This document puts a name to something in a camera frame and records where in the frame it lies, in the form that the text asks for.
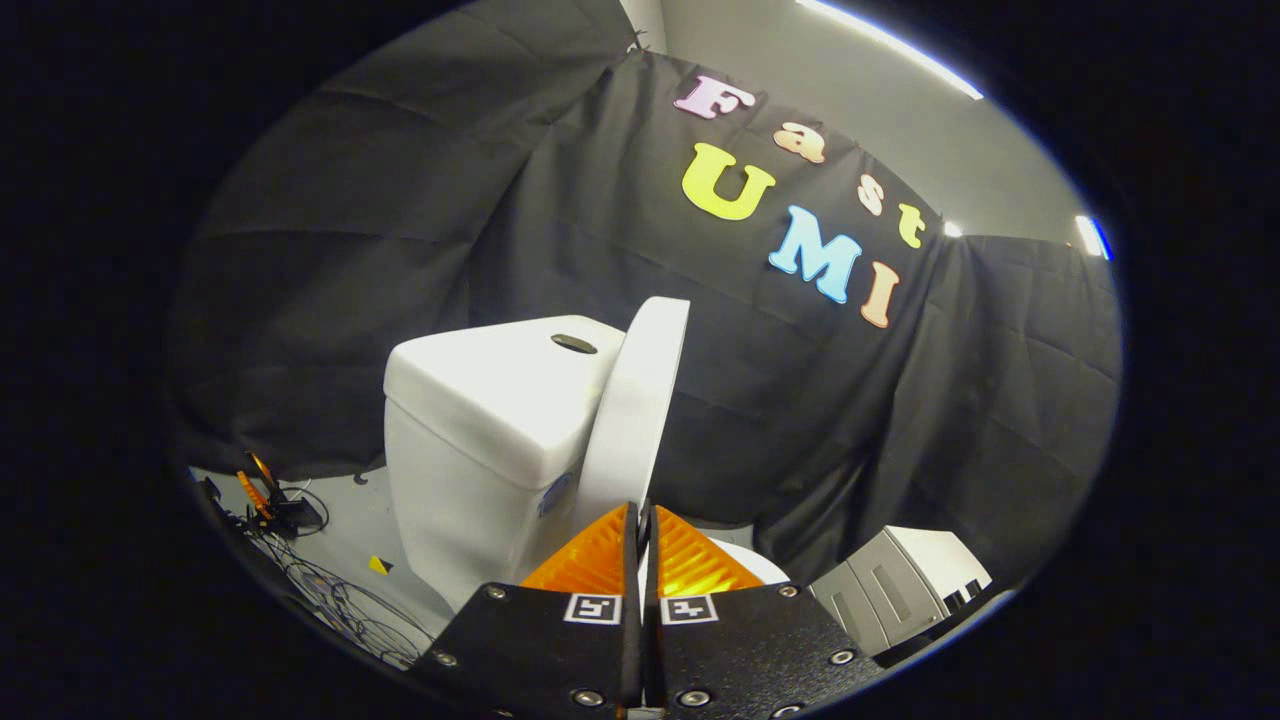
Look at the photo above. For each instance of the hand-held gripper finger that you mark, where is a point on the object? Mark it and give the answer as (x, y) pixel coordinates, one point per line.
(632, 612)
(652, 622)

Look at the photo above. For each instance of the white toilet bowl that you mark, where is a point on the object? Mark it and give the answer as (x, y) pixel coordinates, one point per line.
(755, 562)

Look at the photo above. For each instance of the grey drawer cabinet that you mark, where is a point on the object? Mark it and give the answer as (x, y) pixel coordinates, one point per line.
(895, 585)

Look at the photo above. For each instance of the orange black tool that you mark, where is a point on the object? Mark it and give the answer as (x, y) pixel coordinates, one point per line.
(265, 495)

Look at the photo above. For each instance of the black backdrop cloth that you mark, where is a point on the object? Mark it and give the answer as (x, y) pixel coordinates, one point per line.
(400, 230)

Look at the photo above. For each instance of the small ceiling light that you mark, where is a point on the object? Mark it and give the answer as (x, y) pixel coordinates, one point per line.
(1092, 237)

